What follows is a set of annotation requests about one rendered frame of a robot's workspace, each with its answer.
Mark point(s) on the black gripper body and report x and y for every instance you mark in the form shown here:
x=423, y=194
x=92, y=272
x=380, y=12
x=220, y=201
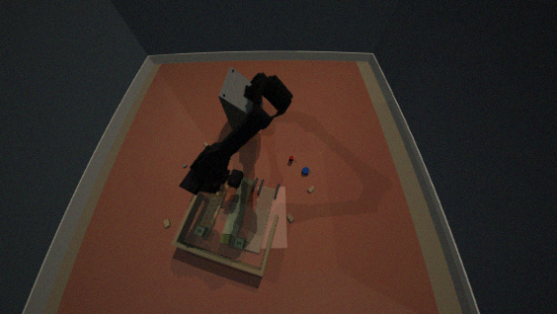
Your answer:
x=234, y=179

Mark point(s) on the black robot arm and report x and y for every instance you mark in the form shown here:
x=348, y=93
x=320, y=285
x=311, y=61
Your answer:
x=206, y=171

